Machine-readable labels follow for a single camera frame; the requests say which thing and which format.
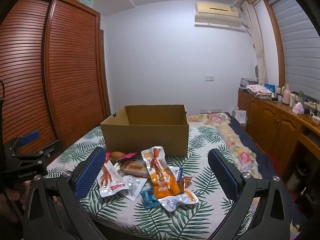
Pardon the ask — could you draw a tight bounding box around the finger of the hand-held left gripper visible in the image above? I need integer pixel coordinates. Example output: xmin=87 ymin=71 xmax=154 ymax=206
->
xmin=11 ymin=146 xmax=56 ymax=165
xmin=4 ymin=129 xmax=40 ymax=155

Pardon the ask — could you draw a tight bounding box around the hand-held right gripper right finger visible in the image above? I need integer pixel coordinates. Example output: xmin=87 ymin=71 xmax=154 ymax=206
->
xmin=208 ymin=149 xmax=293 ymax=240

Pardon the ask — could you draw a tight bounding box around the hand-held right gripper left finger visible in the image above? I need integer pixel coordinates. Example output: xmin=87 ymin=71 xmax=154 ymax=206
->
xmin=22 ymin=146 xmax=106 ymax=240

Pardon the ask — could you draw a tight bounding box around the white red chicken feet packet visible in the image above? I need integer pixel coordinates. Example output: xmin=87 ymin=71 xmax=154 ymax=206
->
xmin=99 ymin=161 xmax=128 ymax=198

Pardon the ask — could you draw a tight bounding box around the pink fish snack packet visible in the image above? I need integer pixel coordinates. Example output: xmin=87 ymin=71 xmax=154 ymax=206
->
xmin=105 ymin=151 xmax=137 ymax=163

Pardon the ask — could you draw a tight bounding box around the clear packet of brown snack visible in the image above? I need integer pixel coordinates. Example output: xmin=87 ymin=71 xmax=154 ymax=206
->
xmin=119 ymin=160 xmax=148 ymax=179

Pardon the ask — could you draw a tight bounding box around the brown cardboard box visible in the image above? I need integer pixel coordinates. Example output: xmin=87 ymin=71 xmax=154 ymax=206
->
xmin=100 ymin=104 xmax=189 ymax=157

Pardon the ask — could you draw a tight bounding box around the leaf print blanket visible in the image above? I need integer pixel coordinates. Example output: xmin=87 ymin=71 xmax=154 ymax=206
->
xmin=46 ymin=126 xmax=262 ymax=240

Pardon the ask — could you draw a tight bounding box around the floral blanket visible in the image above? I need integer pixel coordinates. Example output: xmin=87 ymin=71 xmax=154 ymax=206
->
xmin=187 ymin=112 xmax=262 ymax=179

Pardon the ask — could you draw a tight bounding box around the small brown snack packet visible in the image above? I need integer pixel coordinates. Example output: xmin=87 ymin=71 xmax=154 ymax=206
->
xmin=177 ymin=176 xmax=193 ymax=188

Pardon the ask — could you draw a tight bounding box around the white blue snack packet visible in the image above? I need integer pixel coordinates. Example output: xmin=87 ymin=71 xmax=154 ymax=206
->
xmin=170 ymin=166 xmax=184 ymax=181

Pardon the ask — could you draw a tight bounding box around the clear silver snack packet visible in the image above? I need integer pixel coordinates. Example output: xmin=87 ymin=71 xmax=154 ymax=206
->
xmin=122 ymin=175 xmax=148 ymax=201

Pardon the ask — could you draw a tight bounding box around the white orange snack packet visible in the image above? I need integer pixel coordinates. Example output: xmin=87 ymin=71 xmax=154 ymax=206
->
xmin=158 ymin=189 xmax=200 ymax=212

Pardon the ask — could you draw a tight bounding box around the orange chicken feet packet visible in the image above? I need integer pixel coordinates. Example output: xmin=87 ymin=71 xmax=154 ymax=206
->
xmin=141 ymin=145 xmax=183 ymax=198

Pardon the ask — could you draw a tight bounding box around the white paper bag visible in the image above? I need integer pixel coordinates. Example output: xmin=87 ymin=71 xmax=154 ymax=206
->
xmin=231 ymin=109 xmax=247 ymax=126

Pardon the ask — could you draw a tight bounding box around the small blue snack packet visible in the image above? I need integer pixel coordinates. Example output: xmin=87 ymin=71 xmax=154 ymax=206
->
xmin=139 ymin=187 xmax=160 ymax=208

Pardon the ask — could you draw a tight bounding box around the wooden sideboard cabinet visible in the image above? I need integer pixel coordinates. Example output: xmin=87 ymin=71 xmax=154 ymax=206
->
xmin=237 ymin=89 xmax=320 ymax=183

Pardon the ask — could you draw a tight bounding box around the wooden slatted wardrobe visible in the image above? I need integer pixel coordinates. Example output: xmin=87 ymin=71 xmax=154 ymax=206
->
xmin=0 ymin=0 xmax=112 ymax=157

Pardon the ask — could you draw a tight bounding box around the folded floral cloth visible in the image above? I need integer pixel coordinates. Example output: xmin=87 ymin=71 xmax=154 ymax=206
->
xmin=246 ymin=84 xmax=275 ymax=98

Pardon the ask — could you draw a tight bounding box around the purple cloth bundle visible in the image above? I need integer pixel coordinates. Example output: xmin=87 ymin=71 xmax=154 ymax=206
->
xmin=239 ymin=77 xmax=258 ymax=89

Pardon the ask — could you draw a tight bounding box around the pink tissue pack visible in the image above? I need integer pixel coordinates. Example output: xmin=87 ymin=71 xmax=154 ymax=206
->
xmin=292 ymin=102 xmax=305 ymax=115

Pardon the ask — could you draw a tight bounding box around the pink thermos jug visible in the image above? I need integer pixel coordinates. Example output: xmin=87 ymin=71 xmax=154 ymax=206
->
xmin=281 ymin=84 xmax=292 ymax=104

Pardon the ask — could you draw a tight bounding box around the cream floral curtain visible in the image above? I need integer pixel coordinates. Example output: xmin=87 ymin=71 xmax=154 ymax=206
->
xmin=241 ymin=1 xmax=270 ymax=86

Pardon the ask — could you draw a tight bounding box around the grey window blind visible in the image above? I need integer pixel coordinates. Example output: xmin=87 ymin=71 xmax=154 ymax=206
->
xmin=271 ymin=0 xmax=320 ymax=102

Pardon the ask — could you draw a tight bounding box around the cream wall air conditioner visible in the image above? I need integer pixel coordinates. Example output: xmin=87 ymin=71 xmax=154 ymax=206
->
xmin=194 ymin=1 xmax=247 ymax=32

